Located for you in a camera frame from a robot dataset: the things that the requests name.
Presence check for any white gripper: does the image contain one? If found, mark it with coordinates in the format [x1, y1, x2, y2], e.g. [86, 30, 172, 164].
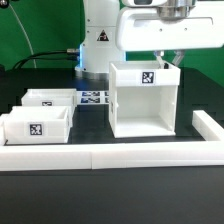
[116, 4, 224, 69]

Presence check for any white drawer cabinet frame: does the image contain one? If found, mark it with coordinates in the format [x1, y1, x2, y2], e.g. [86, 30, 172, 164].
[109, 61, 180, 138]

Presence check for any white drawer box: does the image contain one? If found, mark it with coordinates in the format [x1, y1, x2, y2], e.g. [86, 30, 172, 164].
[3, 106, 70, 145]
[21, 89, 77, 114]

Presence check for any paper sheet with tags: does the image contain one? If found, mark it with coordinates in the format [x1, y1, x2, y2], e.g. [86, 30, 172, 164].
[77, 91, 109, 105]

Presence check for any white right fence wall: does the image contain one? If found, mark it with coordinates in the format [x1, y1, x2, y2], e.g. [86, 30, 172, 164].
[192, 110, 224, 141]

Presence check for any black cable bundle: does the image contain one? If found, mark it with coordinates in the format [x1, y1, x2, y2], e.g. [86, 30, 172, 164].
[11, 48, 81, 70]

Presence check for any white front fence wall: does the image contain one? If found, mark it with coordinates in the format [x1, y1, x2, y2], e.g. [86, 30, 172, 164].
[0, 141, 224, 171]

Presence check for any thin white cable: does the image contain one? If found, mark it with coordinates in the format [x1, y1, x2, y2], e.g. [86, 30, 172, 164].
[7, 3, 38, 69]

